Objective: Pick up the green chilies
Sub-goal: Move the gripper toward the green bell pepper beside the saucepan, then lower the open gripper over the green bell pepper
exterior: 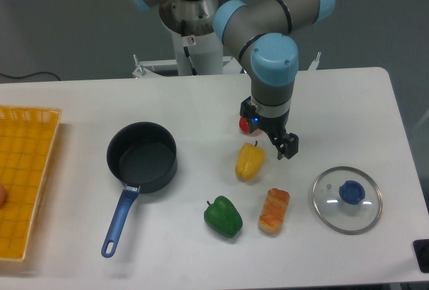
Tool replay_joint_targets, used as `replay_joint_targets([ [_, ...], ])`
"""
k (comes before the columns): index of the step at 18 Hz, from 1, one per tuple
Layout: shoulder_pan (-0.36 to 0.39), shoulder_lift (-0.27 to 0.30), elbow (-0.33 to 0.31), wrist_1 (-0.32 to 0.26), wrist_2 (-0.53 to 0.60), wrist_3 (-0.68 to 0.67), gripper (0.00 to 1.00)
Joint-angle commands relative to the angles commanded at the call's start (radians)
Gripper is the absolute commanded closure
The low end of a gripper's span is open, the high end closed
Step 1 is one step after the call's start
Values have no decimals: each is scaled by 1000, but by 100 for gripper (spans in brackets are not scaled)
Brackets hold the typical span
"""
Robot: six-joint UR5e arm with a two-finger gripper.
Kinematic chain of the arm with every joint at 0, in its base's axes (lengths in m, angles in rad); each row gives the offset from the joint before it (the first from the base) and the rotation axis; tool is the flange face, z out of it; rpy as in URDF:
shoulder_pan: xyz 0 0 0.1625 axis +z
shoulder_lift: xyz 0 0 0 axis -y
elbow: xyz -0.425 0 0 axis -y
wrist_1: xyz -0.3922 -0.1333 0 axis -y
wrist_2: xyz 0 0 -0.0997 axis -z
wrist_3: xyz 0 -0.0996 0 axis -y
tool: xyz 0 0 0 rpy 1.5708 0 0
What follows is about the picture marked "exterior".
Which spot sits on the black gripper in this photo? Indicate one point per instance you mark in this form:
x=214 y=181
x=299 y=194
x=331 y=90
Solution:
x=272 y=120

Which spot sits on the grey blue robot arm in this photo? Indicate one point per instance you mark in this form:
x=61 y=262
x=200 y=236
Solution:
x=258 y=38

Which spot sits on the yellow bell pepper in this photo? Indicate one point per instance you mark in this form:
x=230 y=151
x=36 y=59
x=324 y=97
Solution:
x=249 y=161

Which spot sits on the red tomato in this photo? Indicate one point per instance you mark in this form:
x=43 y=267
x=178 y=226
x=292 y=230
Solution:
x=244 y=127

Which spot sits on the orange bread loaf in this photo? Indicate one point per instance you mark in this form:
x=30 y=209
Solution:
x=274 y=209

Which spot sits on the glass lid blue knob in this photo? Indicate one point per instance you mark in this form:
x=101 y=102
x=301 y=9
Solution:
x=347 y=200

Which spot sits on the green bell pepper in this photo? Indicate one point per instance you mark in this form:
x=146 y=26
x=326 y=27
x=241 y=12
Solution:
x=223 y=217

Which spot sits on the black device at table edge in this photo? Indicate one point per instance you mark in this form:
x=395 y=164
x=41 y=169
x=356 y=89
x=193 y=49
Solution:
x=421 y=249

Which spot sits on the yellow woven basket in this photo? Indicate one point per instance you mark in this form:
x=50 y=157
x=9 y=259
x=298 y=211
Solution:
x=28 y=134

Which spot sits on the dark saucepan blue handle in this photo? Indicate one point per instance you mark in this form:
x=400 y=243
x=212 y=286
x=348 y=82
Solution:
x=143 y=157

